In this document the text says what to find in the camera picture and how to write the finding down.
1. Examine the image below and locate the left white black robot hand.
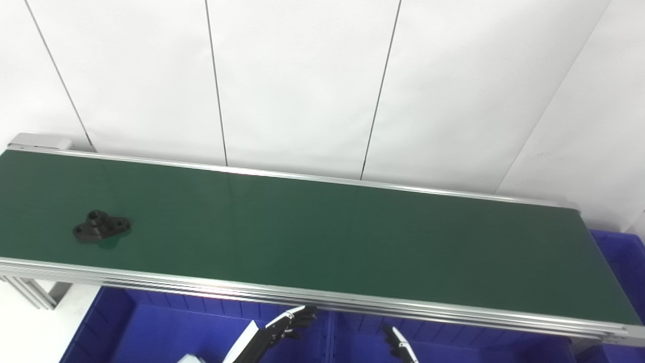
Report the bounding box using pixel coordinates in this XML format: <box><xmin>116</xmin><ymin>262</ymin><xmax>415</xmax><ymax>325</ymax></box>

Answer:
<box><xmin>223</xmin><ymin>305</ymin><xmax>318</xmax><ymax>363</ymax></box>

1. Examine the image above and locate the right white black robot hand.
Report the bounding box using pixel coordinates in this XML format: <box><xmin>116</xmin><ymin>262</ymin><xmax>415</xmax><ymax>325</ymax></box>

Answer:
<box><xmin>381</xmin><ymin>325</ymin><xmax>419</xmax><ymax>363</ymax></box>

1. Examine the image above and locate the black flanged bracket part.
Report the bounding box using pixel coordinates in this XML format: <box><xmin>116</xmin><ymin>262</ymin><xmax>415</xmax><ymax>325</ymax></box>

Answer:
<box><xmin>73</xmin><ymin>210</ymin><xmax>133</xmax><ymax>244</ymax></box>

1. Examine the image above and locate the blue plastic bin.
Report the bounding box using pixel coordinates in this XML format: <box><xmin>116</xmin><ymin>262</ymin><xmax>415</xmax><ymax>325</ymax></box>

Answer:
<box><xmin>59</xmin><ymin>286</ymin><xmax>333</xmax><ymax>363</ymax></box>
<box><xmin>572</xmin><ymin>229</ymin><xmax>645</xmax><ymax>363</ymax></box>
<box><xmin>328</xmin><ymin>310</ymin><xmax>577</xmax><ymax>363</ymax></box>

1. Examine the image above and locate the green conveyor belt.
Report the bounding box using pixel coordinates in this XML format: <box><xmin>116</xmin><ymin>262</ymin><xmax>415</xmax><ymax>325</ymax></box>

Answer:
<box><xmin>0</xmin><ymin>144</ymin><xmax>645</xmax><ymax>348</ymax></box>

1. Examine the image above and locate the aluminium conveyor support leg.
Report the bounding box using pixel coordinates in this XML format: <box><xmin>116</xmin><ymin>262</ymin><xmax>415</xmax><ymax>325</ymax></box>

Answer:
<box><xmin>0</xmin><ymin>275</ymin><xmax>72</xmax><ymax>311</ymax></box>

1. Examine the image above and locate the grey conveyor end housing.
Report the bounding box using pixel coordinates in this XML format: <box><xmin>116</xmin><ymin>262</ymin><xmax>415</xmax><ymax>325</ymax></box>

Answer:
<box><xmin>7</xmin><ymin>133</ymin><xmax>74</xmax><ymax>151</ymax></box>

